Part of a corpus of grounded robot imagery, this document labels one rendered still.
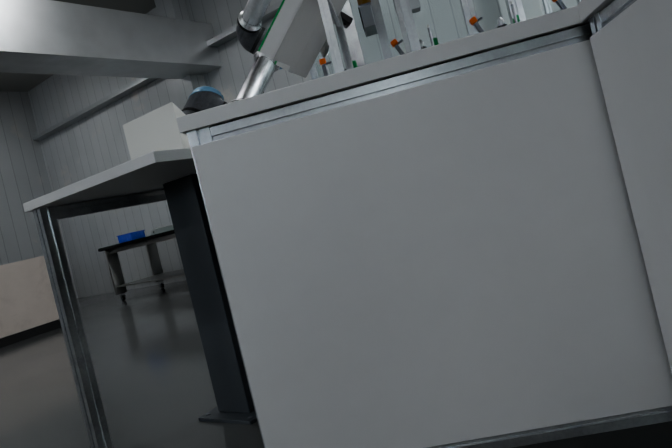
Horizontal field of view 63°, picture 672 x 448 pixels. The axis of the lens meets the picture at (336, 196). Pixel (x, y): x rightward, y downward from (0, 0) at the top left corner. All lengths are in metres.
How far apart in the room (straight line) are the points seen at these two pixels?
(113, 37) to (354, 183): 5.30
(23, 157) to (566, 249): 9.85
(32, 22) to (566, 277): 5.28
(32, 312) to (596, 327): 5.80
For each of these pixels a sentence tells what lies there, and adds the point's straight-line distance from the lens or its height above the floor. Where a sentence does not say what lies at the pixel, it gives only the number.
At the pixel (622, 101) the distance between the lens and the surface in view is 0.95.
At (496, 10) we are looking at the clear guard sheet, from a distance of 3.21.
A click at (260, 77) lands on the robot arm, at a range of 2.22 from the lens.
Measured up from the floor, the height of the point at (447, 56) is 0.84.
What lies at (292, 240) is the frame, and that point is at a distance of 1.01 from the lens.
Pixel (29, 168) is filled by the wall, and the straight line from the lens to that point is 10.42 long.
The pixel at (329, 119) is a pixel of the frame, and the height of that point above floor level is 0.78.
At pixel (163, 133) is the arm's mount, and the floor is 0.99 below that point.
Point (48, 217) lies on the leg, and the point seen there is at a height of 0.80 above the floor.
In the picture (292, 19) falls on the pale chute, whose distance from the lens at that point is 1.32.
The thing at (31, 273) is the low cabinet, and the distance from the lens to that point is 6.40.
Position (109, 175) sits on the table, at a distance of 1.58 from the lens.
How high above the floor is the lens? 0.65
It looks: level
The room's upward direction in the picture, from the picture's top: 14 degrees counter-clockwise
